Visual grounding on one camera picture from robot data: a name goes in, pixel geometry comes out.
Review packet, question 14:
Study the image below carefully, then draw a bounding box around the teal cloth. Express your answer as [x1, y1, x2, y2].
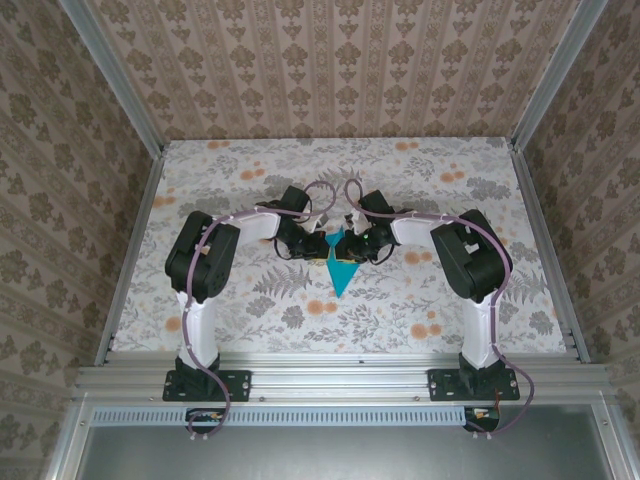
[322, 225, 362, 300]

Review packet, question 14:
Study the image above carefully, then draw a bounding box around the grey metal panel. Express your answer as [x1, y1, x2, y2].
[47, 394, 634, 480]

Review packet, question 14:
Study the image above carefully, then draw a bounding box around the thin black right gripper cable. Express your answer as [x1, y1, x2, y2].
[368, 241, 397, 265]

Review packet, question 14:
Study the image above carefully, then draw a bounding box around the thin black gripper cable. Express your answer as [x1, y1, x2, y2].
[368, 241, 397, 265]
[271, 238, 297, 262]

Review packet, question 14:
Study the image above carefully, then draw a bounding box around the thin black left gripper cable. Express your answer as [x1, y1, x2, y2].
[271, 238, 297, 262]

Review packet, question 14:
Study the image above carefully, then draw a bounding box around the aluminium cross rail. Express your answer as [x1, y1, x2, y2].
[74, 351, 614, 402]

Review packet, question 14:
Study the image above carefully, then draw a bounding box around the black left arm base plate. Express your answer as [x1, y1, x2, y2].
[163, 368, 252, 402]

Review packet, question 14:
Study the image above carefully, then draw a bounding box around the grey slotted cable duct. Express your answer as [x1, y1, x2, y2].
[92, 405, 467, 427]

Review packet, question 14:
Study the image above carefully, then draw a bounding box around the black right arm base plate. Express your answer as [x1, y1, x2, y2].
[428, 368, 521, 402]

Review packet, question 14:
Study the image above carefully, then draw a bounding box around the aluminium table side rail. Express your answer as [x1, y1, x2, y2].
[93, 147, 167, 366]
[508, 142, 592, 365]

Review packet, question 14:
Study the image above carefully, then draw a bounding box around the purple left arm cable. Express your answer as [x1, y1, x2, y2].
[179, 179, 338, 444]

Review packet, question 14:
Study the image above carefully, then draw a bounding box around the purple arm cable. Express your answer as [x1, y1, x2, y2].
[179, 179, 338, 444]
[343, 178, 539, 441]

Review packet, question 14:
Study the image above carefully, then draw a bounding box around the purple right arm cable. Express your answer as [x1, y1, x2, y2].
[343, 178, 539, 441]

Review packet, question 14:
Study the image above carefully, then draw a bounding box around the aluminium frame post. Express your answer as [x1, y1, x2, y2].
[510, 0, 610, 154]
[58, 0, 165, 160]

